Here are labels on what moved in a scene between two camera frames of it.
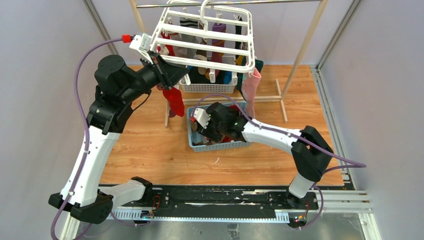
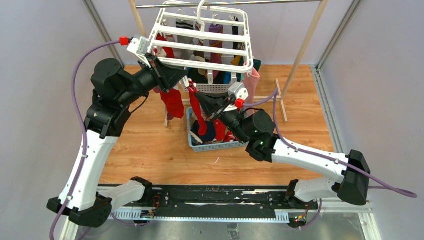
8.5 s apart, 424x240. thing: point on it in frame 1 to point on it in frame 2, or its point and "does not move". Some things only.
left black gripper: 166,72 does not move
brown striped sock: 187,52 to 200,56
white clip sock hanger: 198,35 does not move
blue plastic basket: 199,148 does not move
